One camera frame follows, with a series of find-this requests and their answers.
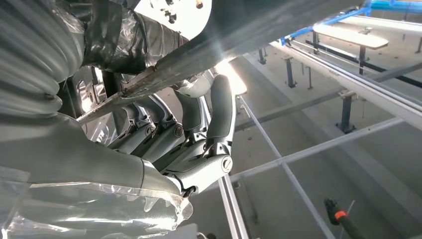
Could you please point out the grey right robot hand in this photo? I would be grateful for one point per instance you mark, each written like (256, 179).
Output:
(82, 155)

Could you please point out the stainless steel workbench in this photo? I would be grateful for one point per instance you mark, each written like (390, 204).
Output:
(362, 88)

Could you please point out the blue metal shelf rack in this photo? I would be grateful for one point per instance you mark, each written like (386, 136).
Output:
(395, 5)

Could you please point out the white oval topped stand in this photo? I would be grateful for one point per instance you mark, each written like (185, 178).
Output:
(349, 36)

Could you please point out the black support post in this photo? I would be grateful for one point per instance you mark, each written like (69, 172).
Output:
(290, 72)
(346, 112)

